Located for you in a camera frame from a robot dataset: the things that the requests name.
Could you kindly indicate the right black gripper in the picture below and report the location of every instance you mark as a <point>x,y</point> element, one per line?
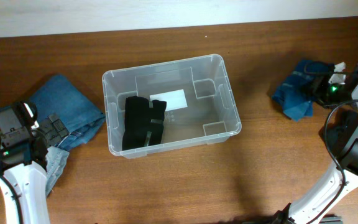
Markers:
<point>323,91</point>

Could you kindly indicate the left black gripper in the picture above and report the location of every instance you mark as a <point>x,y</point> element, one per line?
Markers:
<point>55,127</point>

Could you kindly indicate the blue taped cloth bundle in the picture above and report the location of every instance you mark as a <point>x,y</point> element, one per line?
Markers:
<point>295,104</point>

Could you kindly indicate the light blue jeans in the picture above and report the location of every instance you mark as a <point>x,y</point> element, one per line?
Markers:
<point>56,162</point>

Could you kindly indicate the dark blue jeans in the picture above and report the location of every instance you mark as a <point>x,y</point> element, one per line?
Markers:
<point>80,116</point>

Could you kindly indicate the black cloth bundle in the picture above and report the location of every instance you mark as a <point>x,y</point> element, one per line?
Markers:
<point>143,122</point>

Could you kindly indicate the dark navy taped cloth bundle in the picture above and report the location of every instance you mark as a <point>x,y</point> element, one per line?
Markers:
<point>340,136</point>

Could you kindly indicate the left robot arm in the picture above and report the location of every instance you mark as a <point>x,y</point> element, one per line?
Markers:
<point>24,144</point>

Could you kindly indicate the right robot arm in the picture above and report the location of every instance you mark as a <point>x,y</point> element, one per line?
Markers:
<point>331,87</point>

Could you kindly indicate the clear plastic storage bin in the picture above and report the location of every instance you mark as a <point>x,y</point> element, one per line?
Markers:
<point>211,116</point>

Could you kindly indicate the white label in bin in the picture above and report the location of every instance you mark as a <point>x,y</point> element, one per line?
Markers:
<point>175,99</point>

